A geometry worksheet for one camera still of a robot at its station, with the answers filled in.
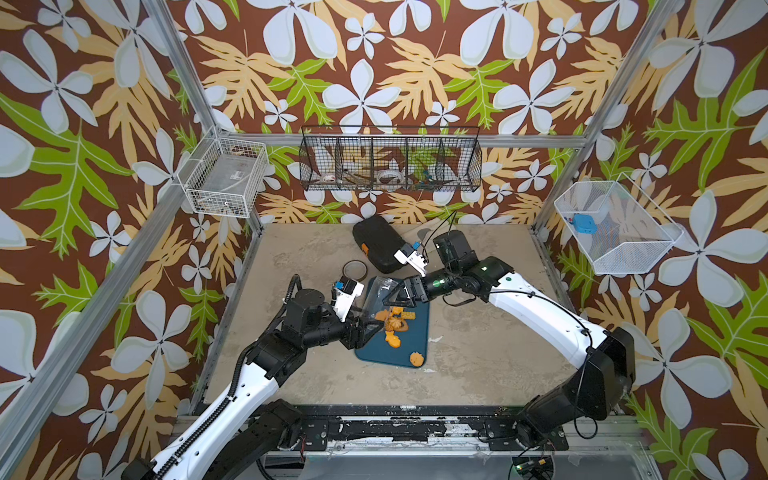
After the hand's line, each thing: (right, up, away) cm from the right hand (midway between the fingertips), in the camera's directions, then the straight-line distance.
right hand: (391, 298), depth 70 cm
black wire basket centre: (0, +43, +28) cm, 51 cm away
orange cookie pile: (+2, -10, +22) cm, 24 cm away
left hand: (-4, -4, 0) cm, 5 cm away
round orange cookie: (+8, -20, +16) cm, 27 cm away
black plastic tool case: (-3, +15, +38) cm, 41 cm away
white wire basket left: (-48, +34, +16) cm, 61 cm away
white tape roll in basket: (0, +37, +28) cm, 47 cm away
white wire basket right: (+63, +16, +6) cm, 66 cm away
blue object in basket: (+57, +20, +16) cm, 63 cm away
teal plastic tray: (+8, -15, +20) cm, 27 cm away
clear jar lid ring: (-12, +5, +37) cm, 40 cm away
